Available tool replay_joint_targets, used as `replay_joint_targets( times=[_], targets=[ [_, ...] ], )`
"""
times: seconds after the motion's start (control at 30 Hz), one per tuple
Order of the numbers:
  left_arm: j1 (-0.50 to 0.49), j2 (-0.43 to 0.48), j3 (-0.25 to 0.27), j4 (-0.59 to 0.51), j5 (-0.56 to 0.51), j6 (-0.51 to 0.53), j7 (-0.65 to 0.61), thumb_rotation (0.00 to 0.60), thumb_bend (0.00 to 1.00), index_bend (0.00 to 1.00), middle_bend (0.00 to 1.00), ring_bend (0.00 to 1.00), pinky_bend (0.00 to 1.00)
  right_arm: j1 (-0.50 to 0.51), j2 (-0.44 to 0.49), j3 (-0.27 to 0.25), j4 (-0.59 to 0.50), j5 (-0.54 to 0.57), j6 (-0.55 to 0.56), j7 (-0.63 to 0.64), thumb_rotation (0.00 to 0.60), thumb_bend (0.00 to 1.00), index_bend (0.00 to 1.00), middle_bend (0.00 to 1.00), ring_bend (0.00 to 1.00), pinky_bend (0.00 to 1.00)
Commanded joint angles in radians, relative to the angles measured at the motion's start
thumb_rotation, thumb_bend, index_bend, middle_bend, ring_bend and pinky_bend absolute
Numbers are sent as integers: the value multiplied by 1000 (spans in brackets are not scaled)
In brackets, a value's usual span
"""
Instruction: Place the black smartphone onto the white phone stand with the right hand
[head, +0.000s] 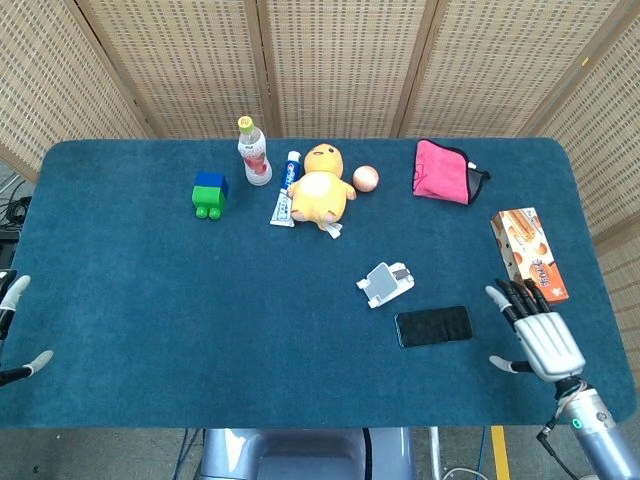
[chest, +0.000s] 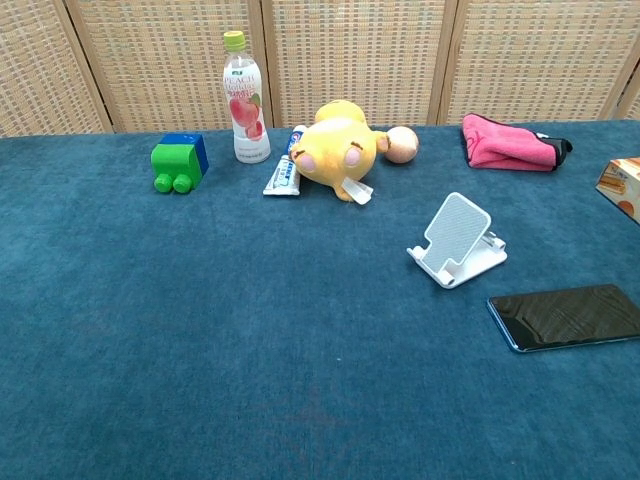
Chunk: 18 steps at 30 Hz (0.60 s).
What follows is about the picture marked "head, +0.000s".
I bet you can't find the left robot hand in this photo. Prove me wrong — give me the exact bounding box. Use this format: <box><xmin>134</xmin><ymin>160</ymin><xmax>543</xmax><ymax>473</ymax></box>
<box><xmin>0</xmin><ymin>272</ymin><xmax>55</xmax><ymax>386</ymax></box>

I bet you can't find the orange biscuit box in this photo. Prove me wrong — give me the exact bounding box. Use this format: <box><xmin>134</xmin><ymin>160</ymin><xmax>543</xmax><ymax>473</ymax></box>
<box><xmin>490</xmin><ymin>207</ymin><xmax>571</xmax><ymax>306</ymax></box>

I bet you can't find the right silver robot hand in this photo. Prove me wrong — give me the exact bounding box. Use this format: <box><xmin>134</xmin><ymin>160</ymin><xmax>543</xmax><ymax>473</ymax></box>
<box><xmin>484</xmin><ymin>278</ymin><xmax>587</xmax><ymax>384</ymax></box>

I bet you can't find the peach drink bottle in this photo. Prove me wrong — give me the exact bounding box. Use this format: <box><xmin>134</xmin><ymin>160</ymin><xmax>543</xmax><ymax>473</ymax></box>
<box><xmin>236</xmin><ymin>115</ymin><xmax>274</xmax><ymax>188</ymax></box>

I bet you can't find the peach coloured ball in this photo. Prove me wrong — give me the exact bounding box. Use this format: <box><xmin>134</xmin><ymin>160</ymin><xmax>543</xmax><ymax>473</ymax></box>
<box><xmin>352</xmin><ymin>165</ymin><xmax>381</xmax><ymax>192</ymax></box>

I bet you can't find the black cable bundle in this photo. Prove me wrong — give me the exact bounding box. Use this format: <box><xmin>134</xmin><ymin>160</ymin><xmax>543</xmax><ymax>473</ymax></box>
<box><xmin>0</xmin><ymin>179</ymin><xmax>34</xmax><ymax>274</ymax></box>

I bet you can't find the black mesh pouch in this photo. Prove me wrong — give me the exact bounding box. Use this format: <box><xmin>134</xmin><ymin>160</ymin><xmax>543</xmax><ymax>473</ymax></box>
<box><xmin>464</xmin><ymin>160</ymin><xmax>492</xmax><ymax>203</ymax></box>

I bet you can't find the white blue toothpaste tube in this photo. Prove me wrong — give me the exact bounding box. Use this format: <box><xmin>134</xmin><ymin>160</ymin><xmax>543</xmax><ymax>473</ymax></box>
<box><xmin>269</xmin><ymin>150</ymin><xmax>303</xmax><ymax>228</ymax></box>

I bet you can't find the blue cable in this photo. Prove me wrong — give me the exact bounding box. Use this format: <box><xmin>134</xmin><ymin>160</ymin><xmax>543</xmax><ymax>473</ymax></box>
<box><xmin>477</xmin><ymin>426</ymin><xmax>489</xmax><ymax>480</ymax></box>

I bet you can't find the yellow plush duck toy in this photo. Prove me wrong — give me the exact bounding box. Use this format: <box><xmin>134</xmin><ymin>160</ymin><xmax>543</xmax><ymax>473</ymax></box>
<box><xmin>287</xmin><ymin>142</ymin><xmax>358</xmax><ymax>240</ymax></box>

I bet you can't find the green and blue block toy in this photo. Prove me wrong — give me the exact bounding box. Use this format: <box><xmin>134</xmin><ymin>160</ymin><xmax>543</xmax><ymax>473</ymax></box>
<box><xmin>191</xmin><ymin>171</ymin><xmax>230</xmax><ymax>221</ymax></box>

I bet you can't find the blue table mat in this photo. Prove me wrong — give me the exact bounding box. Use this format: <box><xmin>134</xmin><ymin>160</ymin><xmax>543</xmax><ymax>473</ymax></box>
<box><xmin>0</xmin><ymin>137</ymin><xmax>638</xmax><ymax>430</ymax></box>

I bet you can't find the black smartphone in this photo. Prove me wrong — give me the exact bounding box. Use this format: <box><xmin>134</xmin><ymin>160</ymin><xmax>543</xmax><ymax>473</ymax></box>
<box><xmin>394</xmin><ymin>305</ymin><xmax>475</xmax><ymax>349</ymax></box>

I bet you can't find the white folding phone stand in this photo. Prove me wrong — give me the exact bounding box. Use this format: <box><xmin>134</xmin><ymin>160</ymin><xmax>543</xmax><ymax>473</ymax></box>
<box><xmin>355</xmin><ymin>261</ymin><xmax>417</xmax><ymax>310</ymax></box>

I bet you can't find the pink folded cloth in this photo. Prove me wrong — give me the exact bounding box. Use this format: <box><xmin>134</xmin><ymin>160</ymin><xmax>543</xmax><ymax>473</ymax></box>
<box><xmin>411</xmin><ymin>138</ymin><xmax>472</xmax><ymax>206</ymax></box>

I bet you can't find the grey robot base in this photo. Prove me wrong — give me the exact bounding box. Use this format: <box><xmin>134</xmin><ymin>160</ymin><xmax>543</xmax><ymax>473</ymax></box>
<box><xmin>198</xmin><ymin>428</ymin><xmax>418</xmax><ymax>480</ymax></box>

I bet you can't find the white cable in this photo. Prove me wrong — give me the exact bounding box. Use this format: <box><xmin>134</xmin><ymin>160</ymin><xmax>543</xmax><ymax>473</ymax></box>
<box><xmin>439</xmin><ymin>465</ymin><xmax>484</xmax><ymax>480</ymax></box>

